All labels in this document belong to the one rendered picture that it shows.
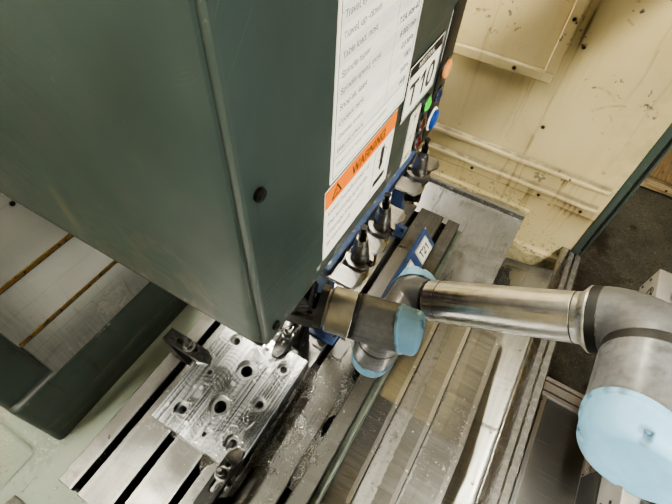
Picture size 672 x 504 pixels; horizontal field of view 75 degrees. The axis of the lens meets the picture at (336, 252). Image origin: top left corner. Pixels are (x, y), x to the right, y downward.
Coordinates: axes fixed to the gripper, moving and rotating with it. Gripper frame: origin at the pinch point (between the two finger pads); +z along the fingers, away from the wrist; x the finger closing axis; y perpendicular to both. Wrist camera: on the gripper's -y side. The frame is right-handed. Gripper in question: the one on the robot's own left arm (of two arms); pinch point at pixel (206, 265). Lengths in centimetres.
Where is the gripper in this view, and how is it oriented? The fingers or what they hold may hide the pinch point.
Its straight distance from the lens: 72.8
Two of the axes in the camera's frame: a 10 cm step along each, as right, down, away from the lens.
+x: 2.6, -7.7, 5.8
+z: -9.6, -2.7, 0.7
